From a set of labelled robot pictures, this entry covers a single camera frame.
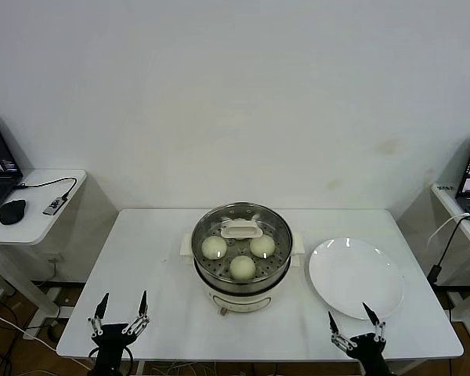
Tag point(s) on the small printed label sticker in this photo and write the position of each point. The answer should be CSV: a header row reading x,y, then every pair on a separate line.
x,y
445,187

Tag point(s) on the round white plate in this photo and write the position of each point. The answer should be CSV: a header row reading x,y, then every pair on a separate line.
x,y
352,274

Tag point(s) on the white side table with label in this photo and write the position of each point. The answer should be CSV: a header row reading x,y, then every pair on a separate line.
x,y
448,203

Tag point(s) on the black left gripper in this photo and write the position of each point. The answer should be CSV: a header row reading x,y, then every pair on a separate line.
x,y
111,337

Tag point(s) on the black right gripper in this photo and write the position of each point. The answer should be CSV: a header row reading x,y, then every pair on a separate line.
x,y
366,348

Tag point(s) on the black computer mouse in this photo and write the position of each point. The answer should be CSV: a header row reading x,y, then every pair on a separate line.
x,y
12,211

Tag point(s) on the perforated steel steamer basket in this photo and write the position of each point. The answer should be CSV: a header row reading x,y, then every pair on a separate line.
x,y
241,286

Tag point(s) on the cream electric cooker pot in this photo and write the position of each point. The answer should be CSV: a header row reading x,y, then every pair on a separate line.
x,y
239,301

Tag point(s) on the round glass pot lid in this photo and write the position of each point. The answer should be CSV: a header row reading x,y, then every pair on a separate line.
x,y
241,229

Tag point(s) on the white side table with mouse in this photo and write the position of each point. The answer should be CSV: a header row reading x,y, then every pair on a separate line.
x,y
31,231

